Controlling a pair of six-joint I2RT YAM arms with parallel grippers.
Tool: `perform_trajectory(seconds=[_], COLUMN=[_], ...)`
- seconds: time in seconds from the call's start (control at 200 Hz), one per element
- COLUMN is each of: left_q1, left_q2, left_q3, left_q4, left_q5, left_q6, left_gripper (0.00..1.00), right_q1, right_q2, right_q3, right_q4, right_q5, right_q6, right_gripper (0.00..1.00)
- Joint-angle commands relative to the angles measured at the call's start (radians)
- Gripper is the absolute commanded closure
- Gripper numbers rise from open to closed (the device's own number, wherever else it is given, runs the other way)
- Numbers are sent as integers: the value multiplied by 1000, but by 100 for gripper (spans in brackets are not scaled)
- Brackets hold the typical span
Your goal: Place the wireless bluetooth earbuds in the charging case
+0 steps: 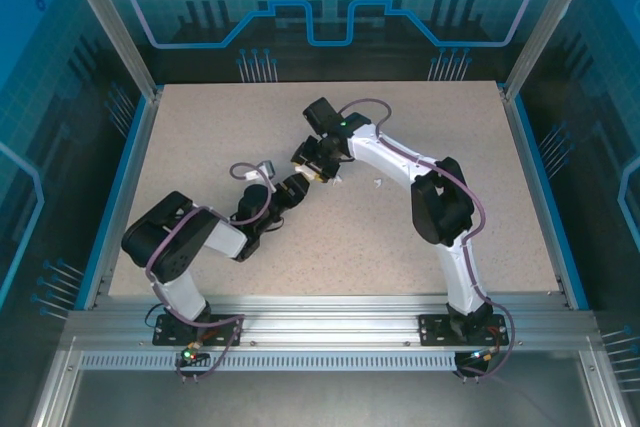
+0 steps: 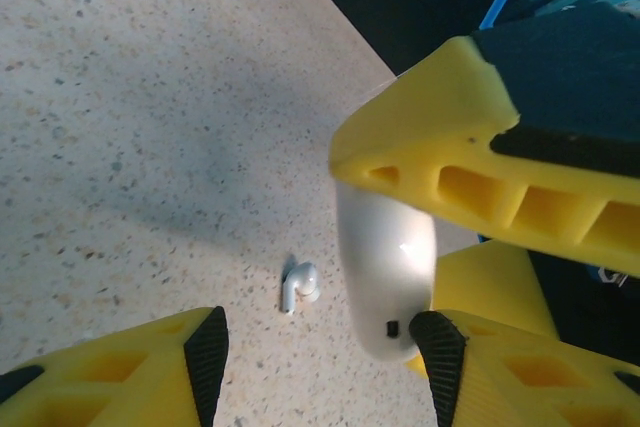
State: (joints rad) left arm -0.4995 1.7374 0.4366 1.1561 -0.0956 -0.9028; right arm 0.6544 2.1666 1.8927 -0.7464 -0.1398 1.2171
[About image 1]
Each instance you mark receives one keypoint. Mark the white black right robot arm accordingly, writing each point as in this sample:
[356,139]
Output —
[370,157]

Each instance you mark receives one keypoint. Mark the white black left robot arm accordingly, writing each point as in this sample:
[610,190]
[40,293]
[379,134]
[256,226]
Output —
[175,292]

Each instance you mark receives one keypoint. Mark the blue table edge strip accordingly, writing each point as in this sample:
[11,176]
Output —
[550,197]
[114,197]

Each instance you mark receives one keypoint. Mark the small LED connector board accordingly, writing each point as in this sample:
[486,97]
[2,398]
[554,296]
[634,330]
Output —
[190,356]
[477,357]

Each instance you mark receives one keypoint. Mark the grey sheet metal panel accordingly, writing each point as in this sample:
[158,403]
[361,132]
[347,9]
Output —
[325,402]

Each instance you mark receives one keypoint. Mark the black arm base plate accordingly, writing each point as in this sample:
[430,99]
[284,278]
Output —
[222,321]
[430,329]

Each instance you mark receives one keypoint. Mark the aluminium table edge rail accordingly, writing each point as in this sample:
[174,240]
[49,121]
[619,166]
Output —
[537,197]
[127,197]

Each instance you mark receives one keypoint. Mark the wide aluminium frame beam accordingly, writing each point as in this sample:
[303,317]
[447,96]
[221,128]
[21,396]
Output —
[325,319]

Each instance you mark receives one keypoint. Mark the aluminium frame post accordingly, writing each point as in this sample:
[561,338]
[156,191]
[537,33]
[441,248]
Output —
[113,22]
[548,22]

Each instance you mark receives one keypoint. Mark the aluminium frame rail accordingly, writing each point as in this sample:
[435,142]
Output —
[602,387]
[55,387]

